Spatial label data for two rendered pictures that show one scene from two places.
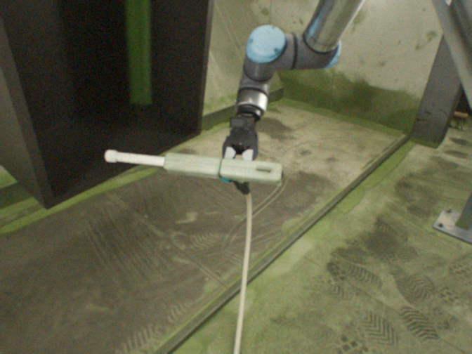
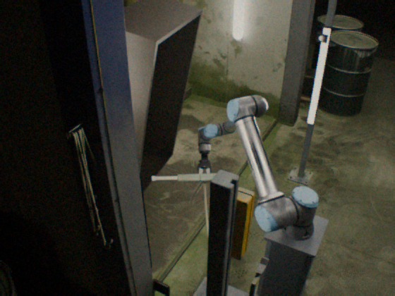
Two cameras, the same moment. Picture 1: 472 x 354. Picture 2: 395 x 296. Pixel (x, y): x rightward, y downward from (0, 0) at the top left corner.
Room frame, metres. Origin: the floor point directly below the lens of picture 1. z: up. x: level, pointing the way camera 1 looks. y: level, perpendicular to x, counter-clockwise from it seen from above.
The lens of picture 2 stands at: (-1.27, 0.58, 2.29)
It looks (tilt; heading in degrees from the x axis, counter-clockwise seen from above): 36 degrees down; 346
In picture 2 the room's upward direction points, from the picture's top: straight up
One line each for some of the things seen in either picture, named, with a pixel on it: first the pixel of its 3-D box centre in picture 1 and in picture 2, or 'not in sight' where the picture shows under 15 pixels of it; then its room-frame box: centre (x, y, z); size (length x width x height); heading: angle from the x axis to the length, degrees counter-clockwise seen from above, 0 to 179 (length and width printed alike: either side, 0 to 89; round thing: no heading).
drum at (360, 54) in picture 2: not in sight; (345, 74); (2.20, -2.14, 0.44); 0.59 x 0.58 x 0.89; 151
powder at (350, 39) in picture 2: not in sight; (352, 40); (2.20, -2.14, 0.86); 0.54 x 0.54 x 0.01
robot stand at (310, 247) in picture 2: not in sight; (288, 262); (0.03, -0.37, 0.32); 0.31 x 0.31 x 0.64; 47
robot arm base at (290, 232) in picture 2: not in sight; (298, 222); (0.03, -0.37, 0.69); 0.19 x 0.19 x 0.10
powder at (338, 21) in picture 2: not in sight; (340, 22); (2.81, -2.37, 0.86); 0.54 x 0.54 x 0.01
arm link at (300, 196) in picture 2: not in sight; (302, 205); (0.02, -0.36, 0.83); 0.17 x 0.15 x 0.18; 98
